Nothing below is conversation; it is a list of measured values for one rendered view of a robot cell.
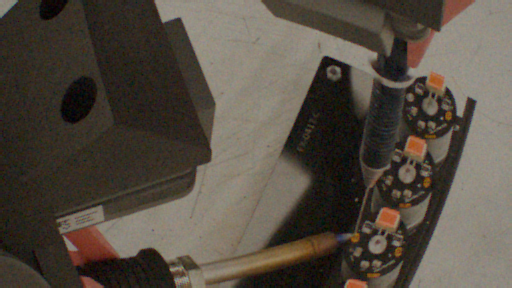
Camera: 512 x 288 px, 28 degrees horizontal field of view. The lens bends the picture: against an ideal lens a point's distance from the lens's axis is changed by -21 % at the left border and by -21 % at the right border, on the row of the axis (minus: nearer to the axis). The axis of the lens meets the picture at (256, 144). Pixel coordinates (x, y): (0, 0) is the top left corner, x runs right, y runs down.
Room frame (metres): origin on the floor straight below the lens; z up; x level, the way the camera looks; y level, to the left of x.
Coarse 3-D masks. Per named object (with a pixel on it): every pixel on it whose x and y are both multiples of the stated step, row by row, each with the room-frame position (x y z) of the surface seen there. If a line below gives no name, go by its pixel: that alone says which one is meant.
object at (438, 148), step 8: (424, 104) 0.16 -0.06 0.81; (424, 112) 0.15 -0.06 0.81; (432, 112) 0.15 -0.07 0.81; (400, 120) 0.15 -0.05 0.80; (400, 128) 0.15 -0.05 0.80; (408, 128) 0.15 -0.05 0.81; (400, 136) 0.15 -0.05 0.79; (408, 136) 0.15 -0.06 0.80; (416, 136) 0.14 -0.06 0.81; (448, 136) 0.14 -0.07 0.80; (432, 144) 0.14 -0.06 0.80; (440, 144) 0.14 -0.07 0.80; (448, 144) 0.15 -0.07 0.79; (432, 152) 0.14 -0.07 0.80; (440, 152) 0.14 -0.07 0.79; (440, 160) 0.14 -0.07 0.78
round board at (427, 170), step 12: (396, 144) 0.14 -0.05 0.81; (396, 156) 0.14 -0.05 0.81; (396, 168) 0.13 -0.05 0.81; (420, 168) 0.13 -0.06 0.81; (432, 168) 0.13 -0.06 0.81; (384, 180) 0.13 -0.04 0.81; (396, 180) 0.13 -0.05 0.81; (420, 180) 0.13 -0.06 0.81; (432, 180) 0.13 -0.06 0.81; (384, 192) 0.13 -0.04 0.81; (396, 192) 0.12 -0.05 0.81; (408, 192) 0.12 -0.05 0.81; (420, 192) 0.12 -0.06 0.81; (396, 204) 0.12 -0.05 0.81; (408, 204) 0.12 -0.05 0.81
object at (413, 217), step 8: (400, 168) 0.13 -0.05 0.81; (400, 176) 0.13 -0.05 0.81; (408, 176) 0.13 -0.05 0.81; (408, 184) 0.13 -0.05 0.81; (376, 192) 0.13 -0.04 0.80; (376, 200) 0.13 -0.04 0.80; (384, 200) 0.12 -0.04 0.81; (424, 200) 0.12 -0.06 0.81; (376, 208) 0.13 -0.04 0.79; (392, 208) 0.12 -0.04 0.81; (400, 208) 0.12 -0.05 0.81; (408, 208) 0.12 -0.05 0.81; (416, 208) 0.12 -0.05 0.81; (424, 208) 0.12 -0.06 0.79; (400, 216) 0.12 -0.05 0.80; (408, 216) 0.12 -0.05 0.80; (416, 216) 0.12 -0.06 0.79; (408, 224) 0.12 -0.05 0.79; (416, 224) 0.12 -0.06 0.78
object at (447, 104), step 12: (420, 84) 0.16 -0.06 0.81; (420, 96) 0.16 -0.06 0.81; (432, 96) 0.16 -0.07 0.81; (444, 96) 0.16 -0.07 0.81; (408, 108) 0.15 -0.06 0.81; (420, 108) 0.15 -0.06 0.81; (444, 108) 0.15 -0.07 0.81; (408, 120) 0.15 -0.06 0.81; (420, 120) 0.15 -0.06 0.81; (432, 120) 0.15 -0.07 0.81; (444, 120) 0.15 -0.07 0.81; (420, 132) 0.14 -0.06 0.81; (432, 132) 0.14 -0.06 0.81; (444, 132) 0.14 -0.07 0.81
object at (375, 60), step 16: (400, 48) 0.14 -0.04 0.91; (368, 64) 0.14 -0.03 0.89; (384, 64) 0.14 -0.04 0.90; (400, 64) 0.13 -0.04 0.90; (384, 80) 0.13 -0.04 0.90; (400, 80) 0.13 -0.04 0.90; (384, 96) 0.13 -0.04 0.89; (400, 96) 0.13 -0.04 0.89; (368, 112) 0.13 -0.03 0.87; (384, 112) 0.13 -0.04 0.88; (400, 112) 0.13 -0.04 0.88; (368, 128) 0.13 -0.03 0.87; (384, 128) 0.13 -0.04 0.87; (368, 144) 0.13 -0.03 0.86; (384, 144) 0.12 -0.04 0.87; (368, 160) 0.12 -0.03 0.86; (384, 160) 0.12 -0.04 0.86
